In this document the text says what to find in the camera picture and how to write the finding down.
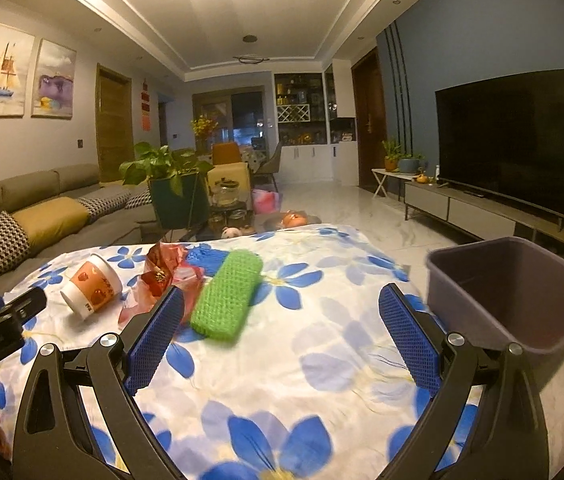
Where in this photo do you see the dark wooden door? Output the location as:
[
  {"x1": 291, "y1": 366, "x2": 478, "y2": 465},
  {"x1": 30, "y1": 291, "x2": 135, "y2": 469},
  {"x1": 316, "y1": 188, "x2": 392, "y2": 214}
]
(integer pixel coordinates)
[{"x1": 352, "y1": 47, "x2": 388, "y2": 188}]

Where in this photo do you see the white side table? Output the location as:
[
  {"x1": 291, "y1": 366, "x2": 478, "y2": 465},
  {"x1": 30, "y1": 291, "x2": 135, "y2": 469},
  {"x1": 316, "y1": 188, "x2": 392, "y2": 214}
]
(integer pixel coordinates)
[{"x1": 372, "y1": 167, "x2": 428, "y2": 198}]

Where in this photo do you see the plant in blue-grey pot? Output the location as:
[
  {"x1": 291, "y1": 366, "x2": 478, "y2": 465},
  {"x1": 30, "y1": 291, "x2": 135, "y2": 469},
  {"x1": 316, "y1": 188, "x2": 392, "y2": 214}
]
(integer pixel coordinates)
[{"x1": 398, "y1": 152, "x2": 425, "y2": 175}]

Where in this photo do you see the mustard yellow cushion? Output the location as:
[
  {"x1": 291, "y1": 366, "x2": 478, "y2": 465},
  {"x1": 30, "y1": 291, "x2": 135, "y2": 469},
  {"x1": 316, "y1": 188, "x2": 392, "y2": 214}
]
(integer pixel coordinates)
[{"x1": 12, "y1": 196, "x2": 90, "y2": 251}]

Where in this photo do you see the grey television stand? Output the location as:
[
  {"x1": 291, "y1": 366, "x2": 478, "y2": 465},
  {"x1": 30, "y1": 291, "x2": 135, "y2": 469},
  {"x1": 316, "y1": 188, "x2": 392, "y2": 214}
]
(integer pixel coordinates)
[{"x1": 403, "y1": 180, "x2": 564, "y2": 281}]

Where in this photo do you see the dark glass sliding door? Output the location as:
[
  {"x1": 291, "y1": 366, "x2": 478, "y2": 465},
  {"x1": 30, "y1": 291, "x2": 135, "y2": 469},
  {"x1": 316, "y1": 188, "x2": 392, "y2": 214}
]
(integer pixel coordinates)
[{"x1": 193, "y1": 87, "x2": 268, "y2": 153}]

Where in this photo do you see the large glass jar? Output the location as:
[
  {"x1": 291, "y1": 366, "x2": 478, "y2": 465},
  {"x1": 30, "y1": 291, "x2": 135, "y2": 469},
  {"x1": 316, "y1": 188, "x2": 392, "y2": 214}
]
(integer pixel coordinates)
[{"x1": 212, "y1": 178, "x2": 243, "y2": 208}]

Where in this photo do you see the pink gift bag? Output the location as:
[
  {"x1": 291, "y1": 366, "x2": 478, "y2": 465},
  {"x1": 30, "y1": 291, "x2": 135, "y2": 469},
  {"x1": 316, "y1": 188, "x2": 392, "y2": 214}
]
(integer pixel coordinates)
[{"x1": 252, "y1": 189, "x2": 281, "y2": 216}]

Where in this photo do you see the orange dining chair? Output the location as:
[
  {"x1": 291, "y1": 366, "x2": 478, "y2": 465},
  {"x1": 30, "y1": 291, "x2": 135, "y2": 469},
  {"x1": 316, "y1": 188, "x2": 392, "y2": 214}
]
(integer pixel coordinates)
[{"x1": 212, "y1": 142, "x2": 240, "y2": 166}]

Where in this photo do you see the blue floral tablecloth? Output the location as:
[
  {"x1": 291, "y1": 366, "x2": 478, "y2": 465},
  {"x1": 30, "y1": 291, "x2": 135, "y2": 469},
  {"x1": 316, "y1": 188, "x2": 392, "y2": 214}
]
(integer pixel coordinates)
[{"x1": 0, "y1": 223, "x2": 493, "y2": 480}]

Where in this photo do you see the green pothos plant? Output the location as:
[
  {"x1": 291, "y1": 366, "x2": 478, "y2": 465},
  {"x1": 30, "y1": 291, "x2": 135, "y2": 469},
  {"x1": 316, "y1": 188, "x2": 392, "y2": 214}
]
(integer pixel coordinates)
[{"x1": 119, "y1": 142, "x2": 213, "y2": 196}]

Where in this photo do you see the light wooden door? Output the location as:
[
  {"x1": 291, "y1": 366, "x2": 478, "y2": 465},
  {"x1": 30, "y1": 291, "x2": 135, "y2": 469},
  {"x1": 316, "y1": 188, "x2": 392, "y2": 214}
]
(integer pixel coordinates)
[{"x1": 96, "y1": 64, "x2": 135, "y2": 183}]

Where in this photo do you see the purple abstract painting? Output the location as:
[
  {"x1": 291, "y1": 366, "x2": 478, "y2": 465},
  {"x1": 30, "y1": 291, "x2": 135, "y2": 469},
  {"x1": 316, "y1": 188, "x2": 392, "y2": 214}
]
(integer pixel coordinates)
[{"x1": 31, "y1": 39, "x2": 77, "y2": 119}]

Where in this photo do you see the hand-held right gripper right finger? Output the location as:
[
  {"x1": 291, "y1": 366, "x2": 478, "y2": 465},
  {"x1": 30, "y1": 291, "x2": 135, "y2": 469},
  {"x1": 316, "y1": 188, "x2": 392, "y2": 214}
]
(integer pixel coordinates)
[{"x1": 378, "y1": 283, "x2": 550, "y2": 480}]

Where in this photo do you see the black flat television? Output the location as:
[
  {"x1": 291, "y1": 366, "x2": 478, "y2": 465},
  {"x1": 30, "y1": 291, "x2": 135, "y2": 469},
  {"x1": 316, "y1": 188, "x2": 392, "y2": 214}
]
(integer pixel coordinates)
[{"x1": 434, "y1": 69, "x2": 564, "y2": 221}]

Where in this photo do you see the yellow flower bouquet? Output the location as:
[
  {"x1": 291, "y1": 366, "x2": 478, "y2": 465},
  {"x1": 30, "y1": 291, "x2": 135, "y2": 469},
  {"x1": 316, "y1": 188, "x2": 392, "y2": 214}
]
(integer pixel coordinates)
[{"x1": 191, "y1": 115, "x2": 219, "y2": 137}]

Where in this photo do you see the grey plastic bin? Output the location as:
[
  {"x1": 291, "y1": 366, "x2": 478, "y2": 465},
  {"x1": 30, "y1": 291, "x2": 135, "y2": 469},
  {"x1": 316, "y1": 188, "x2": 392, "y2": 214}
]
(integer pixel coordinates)
[{"x1": 426, "y1": 236, "x2": 564, "y2": 353}]

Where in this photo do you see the dark green planter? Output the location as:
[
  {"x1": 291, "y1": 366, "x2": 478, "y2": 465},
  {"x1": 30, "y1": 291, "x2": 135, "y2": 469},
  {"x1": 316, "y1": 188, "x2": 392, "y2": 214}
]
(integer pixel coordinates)
[{"x1": 148, "y1": 170, "x2": 210, "y2": 231}]

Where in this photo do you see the red foil wrapper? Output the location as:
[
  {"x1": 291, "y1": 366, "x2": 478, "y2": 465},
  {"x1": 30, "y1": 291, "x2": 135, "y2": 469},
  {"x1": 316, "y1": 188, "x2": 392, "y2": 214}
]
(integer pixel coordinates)
[{"x1": 119, "y1": 242, "x2": 208, "y2": 326}]

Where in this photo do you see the plant in orange pot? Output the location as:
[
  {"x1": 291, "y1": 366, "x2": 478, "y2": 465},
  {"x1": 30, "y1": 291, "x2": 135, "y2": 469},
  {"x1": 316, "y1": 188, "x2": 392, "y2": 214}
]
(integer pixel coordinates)
[{"x1": 382, "y1": 139, "x2": 403, "y2": 171}]

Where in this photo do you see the grey dining chair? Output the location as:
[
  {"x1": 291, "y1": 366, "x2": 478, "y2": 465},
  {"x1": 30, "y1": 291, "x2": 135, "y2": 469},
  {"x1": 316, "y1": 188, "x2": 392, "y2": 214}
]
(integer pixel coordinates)
[{"x1": 254, "y1": 141, "x2": 283, "y2": 181}]

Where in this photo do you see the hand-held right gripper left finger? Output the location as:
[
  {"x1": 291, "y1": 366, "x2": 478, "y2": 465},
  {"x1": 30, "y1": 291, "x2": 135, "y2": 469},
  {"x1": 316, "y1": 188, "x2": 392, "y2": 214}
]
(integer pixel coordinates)
[{"x1": 12, "y1": 285, "x2": 188, "y2": 480}]

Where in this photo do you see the white display cabinet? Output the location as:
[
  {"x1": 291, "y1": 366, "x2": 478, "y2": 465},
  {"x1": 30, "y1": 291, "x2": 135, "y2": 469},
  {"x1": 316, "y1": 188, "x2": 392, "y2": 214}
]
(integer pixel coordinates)
[{"x1": 273, "y1": 72, "x2": 358, "y2": 183}]

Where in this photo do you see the apple print paper cup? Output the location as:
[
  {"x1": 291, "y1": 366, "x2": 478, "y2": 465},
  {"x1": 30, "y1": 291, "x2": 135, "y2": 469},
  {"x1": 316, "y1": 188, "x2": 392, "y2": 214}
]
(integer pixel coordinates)
[{"x1": 60, "y1": 254, "x2": 123, "y2": 321}]

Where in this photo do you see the red wall decoration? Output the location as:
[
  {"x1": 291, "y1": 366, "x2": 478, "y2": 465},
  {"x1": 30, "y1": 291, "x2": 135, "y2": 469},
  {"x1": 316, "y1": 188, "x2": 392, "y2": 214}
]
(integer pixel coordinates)
[{"x1": 139, "y1": 78, "x2": 152, "y2": 132}]

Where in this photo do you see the green foam mesh sleeve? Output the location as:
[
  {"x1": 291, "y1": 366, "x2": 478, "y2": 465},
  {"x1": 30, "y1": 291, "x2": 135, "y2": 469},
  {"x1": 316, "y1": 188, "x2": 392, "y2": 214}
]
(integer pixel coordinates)
[{"x1": 190, "y1": 250, "x2": 264, "y2": 337}]

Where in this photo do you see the grey sectional sofa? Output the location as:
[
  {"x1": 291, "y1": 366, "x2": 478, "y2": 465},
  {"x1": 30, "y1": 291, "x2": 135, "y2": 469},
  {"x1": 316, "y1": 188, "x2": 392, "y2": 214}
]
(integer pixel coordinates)
[{"x1": 0, "y1": 164, "x2": 163, "y2": 311}]

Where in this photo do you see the small houndstooth cushion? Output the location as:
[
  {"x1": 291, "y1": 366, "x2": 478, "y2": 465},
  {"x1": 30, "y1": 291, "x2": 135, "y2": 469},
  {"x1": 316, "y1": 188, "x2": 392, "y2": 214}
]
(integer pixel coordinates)
[
  {"x1": 78, "y1": 191, "x2": 130, "y2": 223},
  {"x1": 124, "y1": 191, "x2": 154, "y2": 211}
]

